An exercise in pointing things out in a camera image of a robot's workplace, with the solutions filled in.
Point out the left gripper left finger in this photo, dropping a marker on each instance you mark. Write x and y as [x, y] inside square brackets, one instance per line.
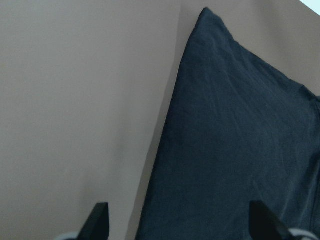
[97, 225]

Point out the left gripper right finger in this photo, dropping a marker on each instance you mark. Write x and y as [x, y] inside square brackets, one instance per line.
[265, 225]

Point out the black t-shirt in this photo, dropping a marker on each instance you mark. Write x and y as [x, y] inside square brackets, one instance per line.
[237, 130]

